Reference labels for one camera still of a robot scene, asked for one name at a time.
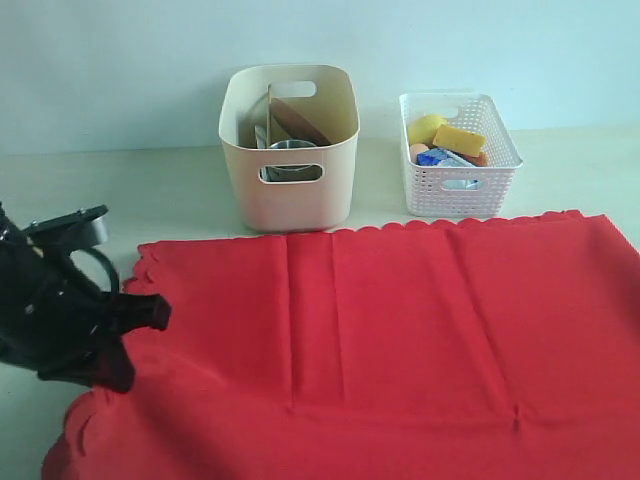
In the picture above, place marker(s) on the blue white milk carton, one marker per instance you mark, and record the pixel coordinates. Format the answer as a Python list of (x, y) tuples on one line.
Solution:
[(445, 158)]

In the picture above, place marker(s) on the yellow cheese wedge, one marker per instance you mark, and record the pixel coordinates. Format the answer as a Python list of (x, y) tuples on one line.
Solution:
[(459, 140)]

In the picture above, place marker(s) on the red scalloped cloth mat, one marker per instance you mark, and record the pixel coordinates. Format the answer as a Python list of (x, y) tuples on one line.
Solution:
[(498, 349)]

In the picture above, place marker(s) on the steel table knife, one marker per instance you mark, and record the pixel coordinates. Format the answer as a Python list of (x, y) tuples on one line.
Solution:
[(260, 137)]

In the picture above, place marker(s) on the wooden chopstick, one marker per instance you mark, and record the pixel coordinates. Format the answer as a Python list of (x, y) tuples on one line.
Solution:
[(269, 117)]

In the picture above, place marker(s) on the brown wooden plate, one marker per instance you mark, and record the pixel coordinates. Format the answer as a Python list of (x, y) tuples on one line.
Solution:
[(295, 124)]

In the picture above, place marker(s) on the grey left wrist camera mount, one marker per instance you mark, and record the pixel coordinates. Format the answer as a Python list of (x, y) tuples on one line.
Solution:
[(82, 229)]

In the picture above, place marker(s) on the fried chicken nugget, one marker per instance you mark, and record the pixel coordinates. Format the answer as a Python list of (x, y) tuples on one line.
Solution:
[(481, 160)]

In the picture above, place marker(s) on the white perforated plastic basket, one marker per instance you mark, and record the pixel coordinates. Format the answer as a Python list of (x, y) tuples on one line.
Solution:
[(458, 192)]

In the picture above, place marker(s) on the yellow lemon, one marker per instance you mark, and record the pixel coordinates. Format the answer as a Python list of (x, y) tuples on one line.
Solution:
[(424, 129)]

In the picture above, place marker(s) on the cream plastic storage bin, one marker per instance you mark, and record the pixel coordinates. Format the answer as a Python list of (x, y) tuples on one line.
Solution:
[(325, 96)]

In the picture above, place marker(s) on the brown egg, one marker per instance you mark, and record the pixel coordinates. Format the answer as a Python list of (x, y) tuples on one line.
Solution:
[(416, 149)]

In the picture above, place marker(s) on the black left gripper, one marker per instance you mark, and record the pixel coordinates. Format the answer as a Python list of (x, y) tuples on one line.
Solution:
[(54, 302)]

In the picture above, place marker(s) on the stainless steel cup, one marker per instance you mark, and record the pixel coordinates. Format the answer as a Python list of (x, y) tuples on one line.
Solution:
[(291, 173)]

